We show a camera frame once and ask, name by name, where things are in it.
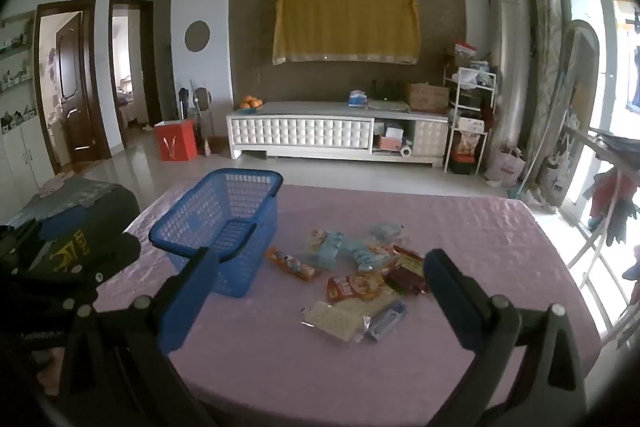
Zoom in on orange long snack bar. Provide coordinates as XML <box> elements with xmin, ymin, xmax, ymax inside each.
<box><xmin>265</xmin><ymin>247</ymin><xmax>320</xmax><ymax>282</ymax></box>

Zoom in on clear blue candy bag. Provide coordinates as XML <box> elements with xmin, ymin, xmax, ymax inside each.
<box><xmin>300</xmin><ymin>230</ymin><xmax>396</xmax><ymax>273</ymax></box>

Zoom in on dark maroon snack packet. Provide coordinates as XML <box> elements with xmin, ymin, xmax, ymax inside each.
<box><xmin>385</xmin><ymin>245</ymin><xmax>430</xmax><ymax>296</ymax></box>

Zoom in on green edged cracker pack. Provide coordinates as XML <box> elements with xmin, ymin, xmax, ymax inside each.
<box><xmin>302</xmin><ymin>301</ymin><xmax>371</xmax><ymax>341</ymax></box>

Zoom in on small blue wafer packet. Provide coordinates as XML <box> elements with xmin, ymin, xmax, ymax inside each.
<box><xmin>367</xmin><ymin>301</ymin><xmax>408</xmax><ymax>341</ymax></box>

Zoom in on red orange snack packet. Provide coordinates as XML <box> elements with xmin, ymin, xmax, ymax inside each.
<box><xmin>326</xmin><ymin>272</ymin><xmax>400</xmax><ymax>303</ymax></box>

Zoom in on clear grey biscuit bag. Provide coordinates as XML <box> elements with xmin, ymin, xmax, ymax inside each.
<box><xmin>370</xmin><ymin>222</ymin><xmax>405</xmax><ymax>244</ymax></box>

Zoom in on dark covered sofa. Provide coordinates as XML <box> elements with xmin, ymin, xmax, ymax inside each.
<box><xmin>1</xmin><ymin>176</ymin><xmax>140</xmax><ymax>275</ymax></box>

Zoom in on blue plastic basket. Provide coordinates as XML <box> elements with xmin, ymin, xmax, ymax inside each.
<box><xmin>149</xmin><ymin>168</ymin><xmax>283</xmax><ymax>298</ymax></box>

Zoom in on clothes drying rack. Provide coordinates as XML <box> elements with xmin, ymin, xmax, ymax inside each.
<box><xmin>563</xmin><ymin>124</ymin><xmax>639</xmax><ymax>345</ymax></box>

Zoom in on pink quilted tablecloth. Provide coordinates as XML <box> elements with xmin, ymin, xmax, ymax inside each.
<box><xmin>98</xmin><ymin>184</ymin><xmax>601</xmax><ymax>426</ymax></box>

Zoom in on oranges on plate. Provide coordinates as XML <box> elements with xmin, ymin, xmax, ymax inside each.
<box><xmin>239</xmin><ymin>95</ymin><xmax>264</xmax><ymax>110</ymax></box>

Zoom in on white pink shopping bag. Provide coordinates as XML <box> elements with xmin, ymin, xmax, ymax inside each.
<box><xmin>485</xmin><ymin>147</ymin><xmax>526</xmax><ymax>187</ymax></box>

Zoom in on dark wooden door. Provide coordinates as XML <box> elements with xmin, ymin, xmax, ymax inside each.
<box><xmin>55</xmin><ymin>13</ymin><xmax>98</xmax><ymax>164</ymax></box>

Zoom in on white tufted tv cabinet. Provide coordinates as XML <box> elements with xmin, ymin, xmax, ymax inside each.
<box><xmin>227</xmin><ymin>102</ymin><xmax>448</xmax><ymax>167</ymax></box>

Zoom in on blue tissue box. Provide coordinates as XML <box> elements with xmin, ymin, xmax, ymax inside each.
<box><xmin>348</xmin><ymin>90</ymin><xmax>369</xmax><ymax>108</ymax></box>

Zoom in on white metal shelf rack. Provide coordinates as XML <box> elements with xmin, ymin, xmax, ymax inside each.
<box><xmin>442</xmin><ymin>65</ymin><xmax>498</xmax><ymax>173</ymax></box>

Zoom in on brown cardboard box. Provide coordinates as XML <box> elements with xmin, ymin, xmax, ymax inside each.
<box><xmin>407</xmin><ymin>82</ymin><xmax>449</xmax><ymax>114</ymax></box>

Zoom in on yellow cloth tv cover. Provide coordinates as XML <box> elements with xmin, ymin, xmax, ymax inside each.
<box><xmin>272</xmin><ymin>0</ymin><xmax>421</xmax><ymax>65</ymax></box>

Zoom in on silver standing air conditioner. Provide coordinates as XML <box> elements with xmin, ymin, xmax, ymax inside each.
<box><xmin>488</xmin><ymin>0</ymin><xmax>530</xmax><ymax>161</ymax></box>

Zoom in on round wall decoration lower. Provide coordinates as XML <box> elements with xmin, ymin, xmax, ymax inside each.
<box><xmin>184</xmin><ymin>20</ymin><xmax>210</xmax><ymax>53</ymax></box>

